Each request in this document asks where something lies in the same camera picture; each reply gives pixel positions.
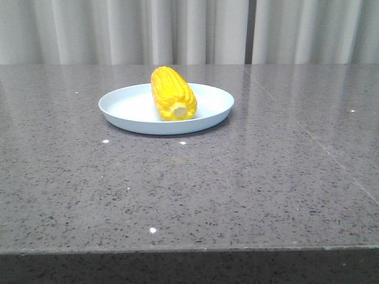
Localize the yellow corn cob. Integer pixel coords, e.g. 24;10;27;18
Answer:
150;66;197;121

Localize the light blue round plate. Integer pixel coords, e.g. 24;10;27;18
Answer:
98;83;235;135

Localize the white curtain left panel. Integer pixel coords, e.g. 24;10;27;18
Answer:
1;1;256;64

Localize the white curtain panel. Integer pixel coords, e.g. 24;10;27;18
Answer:
1;1;256;64
252;1;378;64

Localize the white curtain right panel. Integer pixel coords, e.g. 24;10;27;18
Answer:
252;1;378;64

